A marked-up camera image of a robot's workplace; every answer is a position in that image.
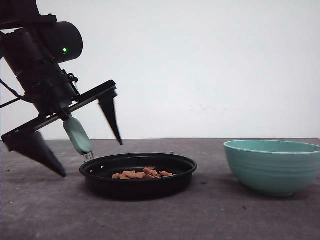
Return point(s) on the pile of brown beef cubes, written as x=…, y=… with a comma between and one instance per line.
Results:
x=148, y=173

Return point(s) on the black frying pan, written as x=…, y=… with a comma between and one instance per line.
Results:
x=98, y=172

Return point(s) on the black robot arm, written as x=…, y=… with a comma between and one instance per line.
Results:
x=34, y=45

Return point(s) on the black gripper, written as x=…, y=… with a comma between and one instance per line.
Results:
x=53, y=93

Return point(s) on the teal ceramic bowl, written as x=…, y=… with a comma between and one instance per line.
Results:
x=273, y=167

